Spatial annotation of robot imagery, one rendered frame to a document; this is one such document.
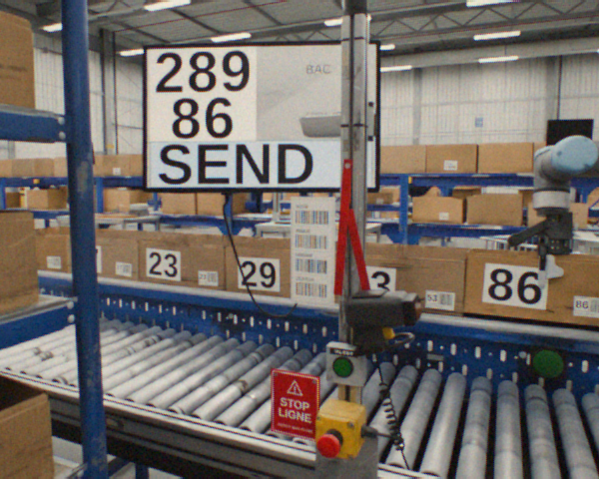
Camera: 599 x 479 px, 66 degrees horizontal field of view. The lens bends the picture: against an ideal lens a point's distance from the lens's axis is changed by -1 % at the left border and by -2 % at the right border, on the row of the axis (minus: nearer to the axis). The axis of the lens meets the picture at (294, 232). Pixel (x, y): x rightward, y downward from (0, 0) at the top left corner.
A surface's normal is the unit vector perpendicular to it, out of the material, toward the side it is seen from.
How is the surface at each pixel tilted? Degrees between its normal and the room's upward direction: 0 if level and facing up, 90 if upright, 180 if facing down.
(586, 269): 85
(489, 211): 90
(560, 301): 86
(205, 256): 91
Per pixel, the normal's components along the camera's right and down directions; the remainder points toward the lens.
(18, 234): 0.92, 0.04
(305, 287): -0.41, 0.10
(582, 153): -0.27, -0.11
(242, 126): -0.07, 0.04
